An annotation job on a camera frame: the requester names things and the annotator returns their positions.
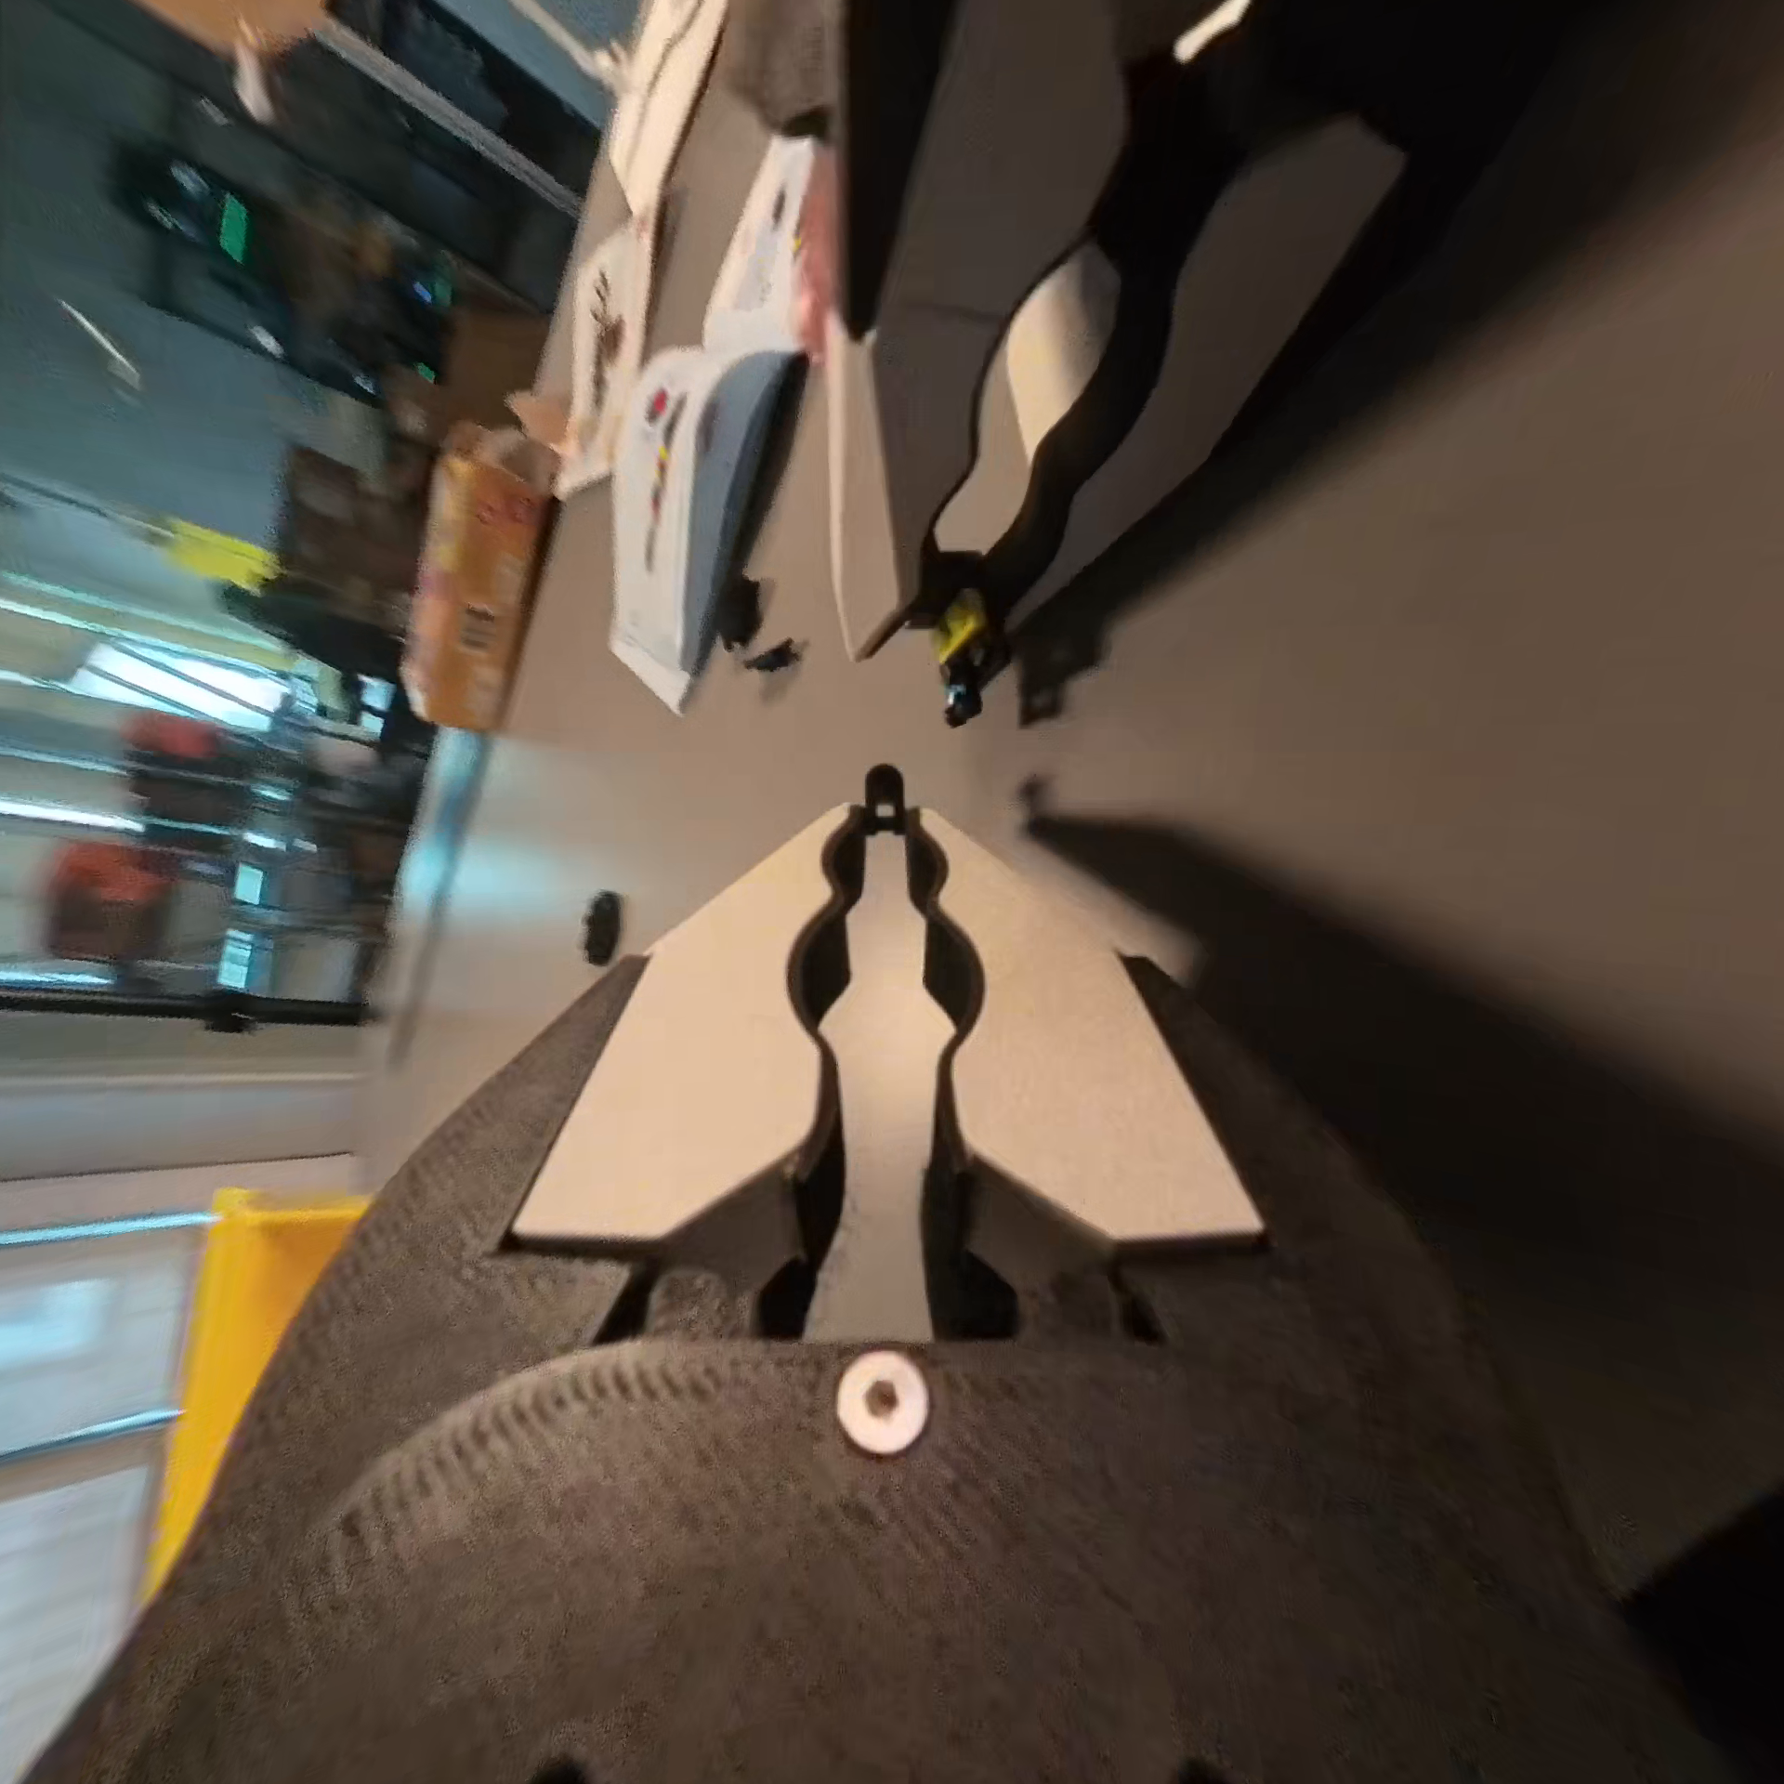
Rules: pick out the open instruction booklet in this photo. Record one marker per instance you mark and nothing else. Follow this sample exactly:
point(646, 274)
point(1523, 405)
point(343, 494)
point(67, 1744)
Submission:
point(682, 488)

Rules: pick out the black light stand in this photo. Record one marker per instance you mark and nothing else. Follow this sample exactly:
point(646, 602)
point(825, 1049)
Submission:
point(181, 1007)

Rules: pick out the person's right hand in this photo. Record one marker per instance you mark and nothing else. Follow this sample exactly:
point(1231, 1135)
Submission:
point(821, 264)

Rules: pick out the black lego connector piece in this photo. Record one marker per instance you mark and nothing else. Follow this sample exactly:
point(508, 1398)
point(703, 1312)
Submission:
point(884, 802)

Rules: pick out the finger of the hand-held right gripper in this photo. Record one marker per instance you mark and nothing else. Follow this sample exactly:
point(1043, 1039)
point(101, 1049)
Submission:
point(1254, 280)
point(976, 169)

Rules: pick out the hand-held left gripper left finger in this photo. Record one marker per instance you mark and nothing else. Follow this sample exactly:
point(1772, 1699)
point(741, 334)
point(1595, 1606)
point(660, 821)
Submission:
point(670, 1116)

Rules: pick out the orange storage case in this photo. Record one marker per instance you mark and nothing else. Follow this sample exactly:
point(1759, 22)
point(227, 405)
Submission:
point(174, 746)
point(104, 900)

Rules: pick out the yellow plastic bin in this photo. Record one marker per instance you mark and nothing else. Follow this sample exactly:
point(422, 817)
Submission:
point(236, 1323)

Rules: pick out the orange lego box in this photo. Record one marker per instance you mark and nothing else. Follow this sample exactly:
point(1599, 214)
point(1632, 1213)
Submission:
point(475, 584)

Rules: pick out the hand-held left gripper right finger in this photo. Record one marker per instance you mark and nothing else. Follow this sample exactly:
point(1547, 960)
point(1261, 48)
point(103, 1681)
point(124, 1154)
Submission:
point(1100, 1116)

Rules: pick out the dark equipment rack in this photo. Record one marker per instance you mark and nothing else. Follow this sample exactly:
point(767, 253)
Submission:
point(293, 280)

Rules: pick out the flat black lego clip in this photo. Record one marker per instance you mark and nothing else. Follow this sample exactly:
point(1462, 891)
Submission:
point(773, 654)

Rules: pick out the large paned window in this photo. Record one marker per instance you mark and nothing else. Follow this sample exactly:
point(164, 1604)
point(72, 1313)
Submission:
point(70, 1465)

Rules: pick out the closed instruction booklet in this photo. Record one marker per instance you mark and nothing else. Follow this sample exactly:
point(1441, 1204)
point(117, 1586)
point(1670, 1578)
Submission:
point(605, 349)

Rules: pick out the black lego slope piece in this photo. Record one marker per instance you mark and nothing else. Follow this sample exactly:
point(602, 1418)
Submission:
point(740, 606)

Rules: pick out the round black lego piece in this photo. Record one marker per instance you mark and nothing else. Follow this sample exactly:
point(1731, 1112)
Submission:
point(602, 926)

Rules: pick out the black lego assembly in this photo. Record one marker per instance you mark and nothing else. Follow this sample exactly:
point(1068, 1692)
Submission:
point(970, 682)

